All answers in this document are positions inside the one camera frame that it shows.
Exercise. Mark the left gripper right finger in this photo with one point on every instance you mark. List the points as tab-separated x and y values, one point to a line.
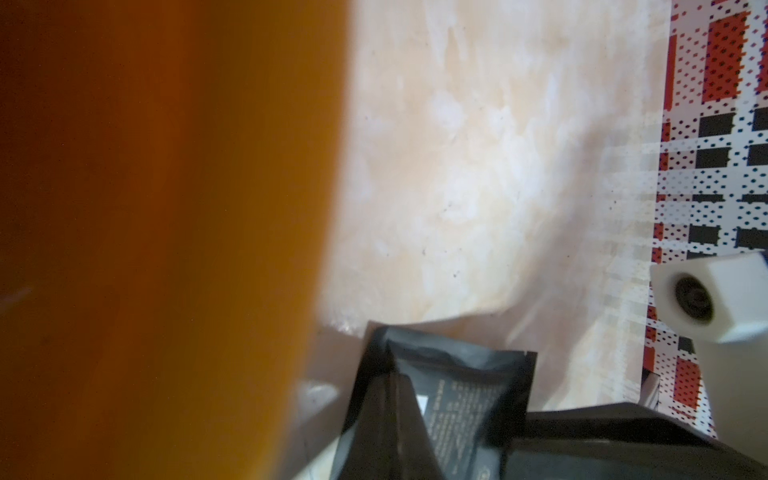
620	441

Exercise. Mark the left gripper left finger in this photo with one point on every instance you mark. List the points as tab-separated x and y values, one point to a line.
390	439

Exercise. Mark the black tea bag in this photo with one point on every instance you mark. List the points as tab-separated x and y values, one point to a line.
473	400

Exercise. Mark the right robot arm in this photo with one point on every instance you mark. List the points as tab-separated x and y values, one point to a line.
720	303

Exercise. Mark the yellow plastic storage box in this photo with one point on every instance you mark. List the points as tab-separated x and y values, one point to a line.
167	176

